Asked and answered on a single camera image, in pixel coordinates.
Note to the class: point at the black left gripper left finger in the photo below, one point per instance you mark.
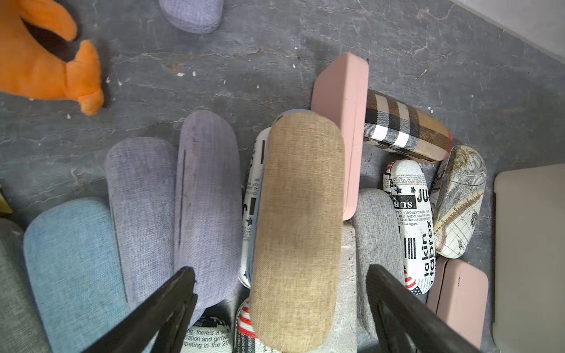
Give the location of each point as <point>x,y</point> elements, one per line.
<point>163,318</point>

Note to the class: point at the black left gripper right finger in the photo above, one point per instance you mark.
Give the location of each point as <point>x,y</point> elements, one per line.
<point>403,322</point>

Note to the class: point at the light blue fabric case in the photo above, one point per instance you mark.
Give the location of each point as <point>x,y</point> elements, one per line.
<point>74,270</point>

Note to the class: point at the beige plastic storage bin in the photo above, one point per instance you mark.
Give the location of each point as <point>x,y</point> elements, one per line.
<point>529,260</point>

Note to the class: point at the purple case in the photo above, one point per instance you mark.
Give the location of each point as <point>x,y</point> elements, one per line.
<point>194,16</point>
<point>208,208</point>
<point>141,176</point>

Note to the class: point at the map print glasses case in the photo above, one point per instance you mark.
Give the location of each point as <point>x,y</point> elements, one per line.
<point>456,197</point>

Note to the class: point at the plaid glasses case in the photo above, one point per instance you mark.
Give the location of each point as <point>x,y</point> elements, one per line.
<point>399,128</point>

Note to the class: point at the newspaper flag case left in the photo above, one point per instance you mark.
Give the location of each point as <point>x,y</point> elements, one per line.
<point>210,333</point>

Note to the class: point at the newspaper flag case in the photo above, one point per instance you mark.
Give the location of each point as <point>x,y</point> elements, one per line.
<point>210,333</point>
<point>245,339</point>

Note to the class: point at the stone grey flat case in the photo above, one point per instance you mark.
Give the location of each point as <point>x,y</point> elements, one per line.
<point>342,336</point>

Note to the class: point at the pink flat case right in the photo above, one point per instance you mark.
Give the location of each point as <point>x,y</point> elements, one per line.
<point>459,297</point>

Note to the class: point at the newspaper flag case right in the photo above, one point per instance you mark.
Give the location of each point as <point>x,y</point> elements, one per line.
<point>245,339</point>

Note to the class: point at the grey fabric case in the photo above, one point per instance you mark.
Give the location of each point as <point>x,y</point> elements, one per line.
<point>378,241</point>

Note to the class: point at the newspaper print case centre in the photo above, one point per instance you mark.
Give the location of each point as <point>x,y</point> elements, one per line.
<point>405,183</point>

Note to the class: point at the grey case far left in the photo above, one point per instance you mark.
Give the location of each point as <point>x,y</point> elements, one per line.
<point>21,327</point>

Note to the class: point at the newspaper case under tan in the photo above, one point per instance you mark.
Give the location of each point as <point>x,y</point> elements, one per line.
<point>251,207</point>

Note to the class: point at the pink slim case upright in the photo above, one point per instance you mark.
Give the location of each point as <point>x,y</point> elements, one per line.
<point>340,95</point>

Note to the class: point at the orange plush toy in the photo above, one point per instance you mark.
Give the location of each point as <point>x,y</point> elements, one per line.
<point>31,71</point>

